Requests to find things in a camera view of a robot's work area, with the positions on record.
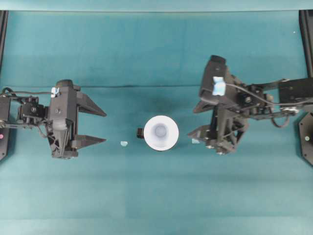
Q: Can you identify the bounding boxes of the black cup holder with handle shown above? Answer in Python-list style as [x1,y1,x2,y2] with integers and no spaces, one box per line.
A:
[136,128,165,151]

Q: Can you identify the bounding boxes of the right camera cable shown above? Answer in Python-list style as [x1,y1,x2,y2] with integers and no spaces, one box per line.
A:
[212,76,299,108]

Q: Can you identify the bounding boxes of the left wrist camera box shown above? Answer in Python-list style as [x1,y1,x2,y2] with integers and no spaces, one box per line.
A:
[51,79,73,98]

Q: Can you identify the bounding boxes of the left camera cable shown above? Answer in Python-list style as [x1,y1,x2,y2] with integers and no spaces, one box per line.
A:
[1,88,59,98]

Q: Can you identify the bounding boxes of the right black frame post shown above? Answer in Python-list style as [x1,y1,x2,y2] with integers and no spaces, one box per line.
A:
[299,9,313,78]

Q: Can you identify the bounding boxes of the left pale tape marker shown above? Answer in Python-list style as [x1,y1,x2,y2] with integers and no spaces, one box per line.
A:
[120,141,128,147]

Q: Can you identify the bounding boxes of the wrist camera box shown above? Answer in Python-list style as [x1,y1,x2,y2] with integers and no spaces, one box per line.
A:
[51,79,73,98]
[199,55,241,107]

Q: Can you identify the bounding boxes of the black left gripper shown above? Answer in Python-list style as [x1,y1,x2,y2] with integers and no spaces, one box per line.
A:
[46,86,107,159]

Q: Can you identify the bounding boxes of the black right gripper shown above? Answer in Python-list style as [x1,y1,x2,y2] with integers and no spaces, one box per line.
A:
[187,73,252,156]

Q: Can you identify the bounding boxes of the camera cable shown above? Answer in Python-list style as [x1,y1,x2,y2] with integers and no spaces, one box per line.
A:
[1,88,59,98]
[212,76,299,108]

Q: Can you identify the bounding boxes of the right pale tape marker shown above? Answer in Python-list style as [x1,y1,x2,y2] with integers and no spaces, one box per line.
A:
[192,139,200,144]

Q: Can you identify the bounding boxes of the teal table cloth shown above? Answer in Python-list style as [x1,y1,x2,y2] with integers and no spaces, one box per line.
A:
[0,11,313,235]

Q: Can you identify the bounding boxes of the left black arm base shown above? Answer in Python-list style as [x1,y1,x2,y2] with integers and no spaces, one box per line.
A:
[0,128,10,161]

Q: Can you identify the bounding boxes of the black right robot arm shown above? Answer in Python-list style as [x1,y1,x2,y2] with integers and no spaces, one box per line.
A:
[188,75,313,155]

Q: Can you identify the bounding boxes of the pale tape marker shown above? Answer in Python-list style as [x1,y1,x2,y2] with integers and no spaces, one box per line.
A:
[120,141,128,147]
[192,139,200,144]

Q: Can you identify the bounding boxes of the black frame post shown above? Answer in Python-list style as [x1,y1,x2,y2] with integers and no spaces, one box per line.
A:
[299,9,313,78]
[0,10,9,68]

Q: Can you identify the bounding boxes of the left black frame post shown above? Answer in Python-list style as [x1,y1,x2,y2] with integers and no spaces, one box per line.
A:
[0,10,9,68]

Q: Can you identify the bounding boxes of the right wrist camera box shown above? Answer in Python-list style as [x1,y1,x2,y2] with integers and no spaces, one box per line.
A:
[199,55,241,107]

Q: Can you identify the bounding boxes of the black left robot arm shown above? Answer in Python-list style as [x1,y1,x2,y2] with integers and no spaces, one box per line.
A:
[0,80,106,159]

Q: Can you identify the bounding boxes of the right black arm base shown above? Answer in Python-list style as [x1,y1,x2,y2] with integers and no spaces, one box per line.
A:
[298,113,313,165]

